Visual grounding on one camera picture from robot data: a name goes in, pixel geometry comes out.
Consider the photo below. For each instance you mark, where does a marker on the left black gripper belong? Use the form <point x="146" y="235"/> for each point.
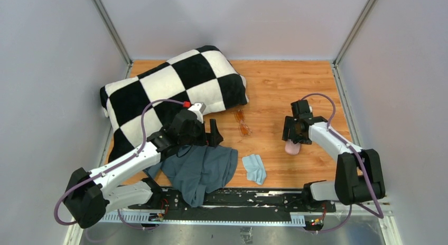
<point x="214" y="137"/>

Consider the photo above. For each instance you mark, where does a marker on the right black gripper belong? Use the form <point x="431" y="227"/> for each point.
<point x="289" y="133"/>

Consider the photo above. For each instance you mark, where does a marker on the pink glasses case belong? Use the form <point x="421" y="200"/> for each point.
<point x="292" y="148"/>

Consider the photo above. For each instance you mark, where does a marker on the orange sunglasses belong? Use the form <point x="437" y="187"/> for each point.
<point x="243" y="127"/>

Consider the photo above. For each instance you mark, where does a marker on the light blue cleaning cloth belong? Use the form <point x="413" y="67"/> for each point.
<point x="255" y="169"/>

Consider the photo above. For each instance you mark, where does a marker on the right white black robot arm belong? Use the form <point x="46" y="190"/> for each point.
<point x="358" y="176"/>

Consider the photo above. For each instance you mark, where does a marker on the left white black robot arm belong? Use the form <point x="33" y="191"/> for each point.
<point x="92" y="194"/>

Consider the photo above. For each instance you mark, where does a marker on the grey blue crumpled garment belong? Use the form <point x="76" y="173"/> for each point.
<point x="198" y="170"/>

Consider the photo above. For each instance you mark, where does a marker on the black white checkered pillow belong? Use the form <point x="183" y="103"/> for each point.
<point x="202" y="75"/>

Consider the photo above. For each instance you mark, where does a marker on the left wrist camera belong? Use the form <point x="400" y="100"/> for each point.
<point x="197" y="108"/>

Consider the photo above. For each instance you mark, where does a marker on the black mounting base plate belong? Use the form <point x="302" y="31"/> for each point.
<point x="238" y="204"/>

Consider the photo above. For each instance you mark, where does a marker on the aluminium frame rail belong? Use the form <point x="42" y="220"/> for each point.
<point x="135" y="217"/>

